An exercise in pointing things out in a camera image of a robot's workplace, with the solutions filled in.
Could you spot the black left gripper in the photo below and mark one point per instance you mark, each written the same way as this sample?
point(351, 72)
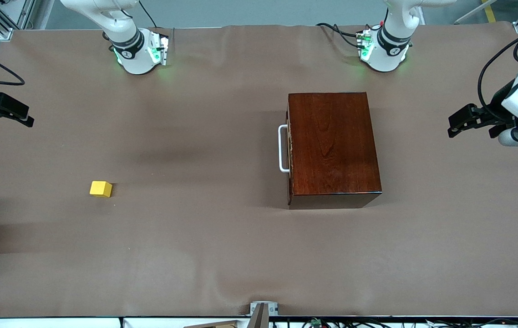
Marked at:
point(497, 109)

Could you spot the dark brown wooden cabinet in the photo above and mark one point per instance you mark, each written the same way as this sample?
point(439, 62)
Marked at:
point(332, 146)

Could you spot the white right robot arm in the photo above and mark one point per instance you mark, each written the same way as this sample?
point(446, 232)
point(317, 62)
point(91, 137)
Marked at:
point(127, 50)

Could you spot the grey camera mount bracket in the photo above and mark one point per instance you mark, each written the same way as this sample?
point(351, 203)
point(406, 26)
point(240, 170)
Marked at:
point(263, 314)

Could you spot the brown table cloth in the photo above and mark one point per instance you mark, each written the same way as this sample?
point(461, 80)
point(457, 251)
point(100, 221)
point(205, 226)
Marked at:
point(195, 250)

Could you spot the light wooden plank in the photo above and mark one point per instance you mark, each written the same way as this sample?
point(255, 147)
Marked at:
point(215, 324)

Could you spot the green terminal connector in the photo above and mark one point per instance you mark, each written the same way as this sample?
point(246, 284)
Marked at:
point(316, 322)

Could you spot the yellow wooden block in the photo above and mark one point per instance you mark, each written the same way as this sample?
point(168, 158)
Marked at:
point(100, 189)

